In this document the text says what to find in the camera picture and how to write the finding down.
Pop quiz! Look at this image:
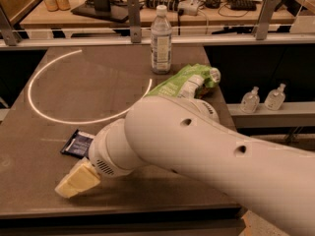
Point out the green chip bag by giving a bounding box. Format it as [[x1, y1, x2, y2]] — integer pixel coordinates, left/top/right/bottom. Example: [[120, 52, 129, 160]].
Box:
[[149, 64, 221, 98]]

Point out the grey metal shelf ledge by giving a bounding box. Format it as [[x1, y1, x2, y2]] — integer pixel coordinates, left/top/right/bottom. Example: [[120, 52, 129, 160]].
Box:
[[227, 101, 315, 128]]

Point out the white power strip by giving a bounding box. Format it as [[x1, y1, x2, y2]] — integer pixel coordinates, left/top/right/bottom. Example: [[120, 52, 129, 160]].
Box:
[[178, 0, 204, 16]]

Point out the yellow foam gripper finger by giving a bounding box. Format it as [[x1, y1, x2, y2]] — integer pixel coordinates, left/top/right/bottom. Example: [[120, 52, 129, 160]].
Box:
[[55, 157, 100, 199]]

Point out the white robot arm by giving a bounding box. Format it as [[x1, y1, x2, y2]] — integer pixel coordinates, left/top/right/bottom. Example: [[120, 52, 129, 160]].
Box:
[[55, 96, 315, 236]]

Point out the left clear sanitizer bottle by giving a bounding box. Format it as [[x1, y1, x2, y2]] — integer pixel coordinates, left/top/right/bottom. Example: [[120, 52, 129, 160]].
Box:
[[240, 87, 260, 113]]

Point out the right clear sanitizer bottle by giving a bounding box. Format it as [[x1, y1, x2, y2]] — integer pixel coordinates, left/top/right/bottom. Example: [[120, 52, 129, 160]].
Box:
[[264, 84, 285, 111]]

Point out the dark blue rxbar wrapper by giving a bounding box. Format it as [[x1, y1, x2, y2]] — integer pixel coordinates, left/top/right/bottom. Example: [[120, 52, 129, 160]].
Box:
[[60, 130, 95, 158]]

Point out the metal guard rail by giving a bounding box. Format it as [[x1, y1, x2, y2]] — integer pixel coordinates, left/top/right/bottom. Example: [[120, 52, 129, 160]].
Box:
[[1, 9, 315, 48]]

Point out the clear sanitizer bottle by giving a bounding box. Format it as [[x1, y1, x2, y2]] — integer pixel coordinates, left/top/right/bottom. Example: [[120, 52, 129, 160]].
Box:
[[264, 84, 285, 111], [240, 87, 260, 113]]

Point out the black monitor stand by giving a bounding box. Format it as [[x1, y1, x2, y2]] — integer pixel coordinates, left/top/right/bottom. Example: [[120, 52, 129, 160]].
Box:
[[71, 0, 128, 23]]

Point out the black box device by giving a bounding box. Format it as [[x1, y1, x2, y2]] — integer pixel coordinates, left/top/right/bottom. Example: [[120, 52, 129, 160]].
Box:
[[229, 0, 256, 11]]

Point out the clear plastic water bottle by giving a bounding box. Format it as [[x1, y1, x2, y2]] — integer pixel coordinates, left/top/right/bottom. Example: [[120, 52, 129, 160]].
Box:
[[151, 5, 172, 74]]

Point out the wooden desk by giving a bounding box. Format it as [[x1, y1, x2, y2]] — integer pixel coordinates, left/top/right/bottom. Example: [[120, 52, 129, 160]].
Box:
[[19, 0, 296, 30]]

